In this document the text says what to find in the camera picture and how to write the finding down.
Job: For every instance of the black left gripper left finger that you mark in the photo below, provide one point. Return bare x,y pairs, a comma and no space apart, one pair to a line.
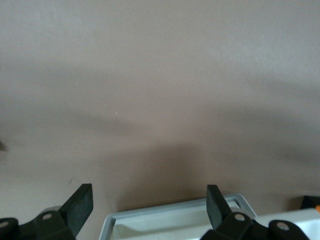
77,210

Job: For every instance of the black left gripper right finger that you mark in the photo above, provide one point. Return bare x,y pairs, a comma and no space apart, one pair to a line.
216,207

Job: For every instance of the white plastic tray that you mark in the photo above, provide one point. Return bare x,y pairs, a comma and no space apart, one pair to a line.
162,225

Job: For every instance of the orange button box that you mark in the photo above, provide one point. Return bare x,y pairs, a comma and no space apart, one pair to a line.
310,202

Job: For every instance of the brown paper table cover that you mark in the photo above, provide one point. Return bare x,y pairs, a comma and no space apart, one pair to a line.
160,75

